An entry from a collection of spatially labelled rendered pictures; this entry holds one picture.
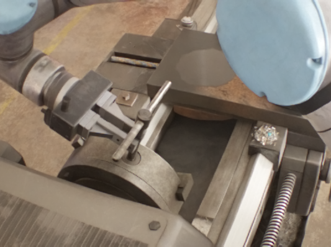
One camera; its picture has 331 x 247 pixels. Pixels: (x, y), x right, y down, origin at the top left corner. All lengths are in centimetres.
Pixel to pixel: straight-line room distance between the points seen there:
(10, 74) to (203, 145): 85
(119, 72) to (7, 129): 139
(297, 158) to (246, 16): 112
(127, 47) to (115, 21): 183
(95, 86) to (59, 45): 257
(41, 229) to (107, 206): 11
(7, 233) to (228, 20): 46
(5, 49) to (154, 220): 41
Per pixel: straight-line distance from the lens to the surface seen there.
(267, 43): 40
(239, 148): 146
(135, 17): 362
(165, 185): 96
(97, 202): 72
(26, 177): 79
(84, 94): 91
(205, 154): 161
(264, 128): 146
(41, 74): 91
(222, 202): 134
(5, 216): 74
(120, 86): 162
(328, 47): 39
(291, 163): 151
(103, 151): 96
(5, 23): 84
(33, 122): 293
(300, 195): 162
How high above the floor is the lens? 190
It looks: 45 degrees down
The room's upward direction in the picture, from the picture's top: 6 degrees counter-clockwise
